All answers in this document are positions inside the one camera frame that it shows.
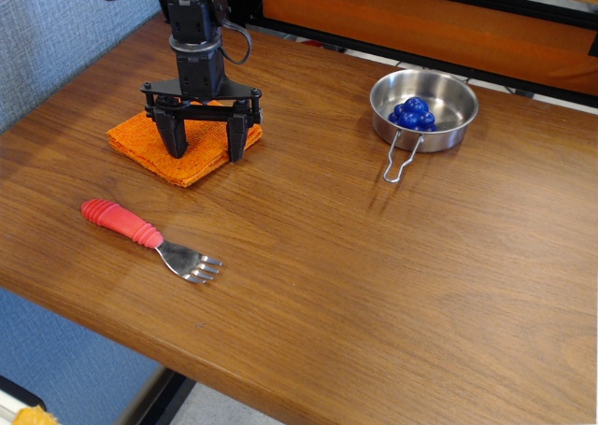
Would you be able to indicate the orange panel black frame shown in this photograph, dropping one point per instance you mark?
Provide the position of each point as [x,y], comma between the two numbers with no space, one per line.
[540,46]

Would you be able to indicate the red-handled metal fork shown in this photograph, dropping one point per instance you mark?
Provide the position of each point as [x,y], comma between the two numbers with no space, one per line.
[184,262]

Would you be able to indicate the black table leg frame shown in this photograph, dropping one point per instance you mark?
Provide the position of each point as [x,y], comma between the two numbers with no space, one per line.
[159,399]

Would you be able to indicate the blue toy grapes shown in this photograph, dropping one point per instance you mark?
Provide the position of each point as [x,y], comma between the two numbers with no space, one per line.
[413,114]

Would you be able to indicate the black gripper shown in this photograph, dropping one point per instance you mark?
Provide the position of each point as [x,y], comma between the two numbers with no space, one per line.
[202,91]

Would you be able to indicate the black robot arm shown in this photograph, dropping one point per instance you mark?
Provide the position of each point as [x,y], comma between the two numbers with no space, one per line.
[196,29]

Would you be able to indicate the yellow black object corner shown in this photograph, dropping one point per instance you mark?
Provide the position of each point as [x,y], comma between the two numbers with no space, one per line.
[20,406]

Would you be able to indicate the steel pan with handle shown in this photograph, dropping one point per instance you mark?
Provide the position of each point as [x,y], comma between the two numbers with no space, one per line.
[453,103]

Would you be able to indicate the orange cloth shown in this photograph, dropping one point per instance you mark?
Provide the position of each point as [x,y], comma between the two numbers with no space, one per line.
[138,139]

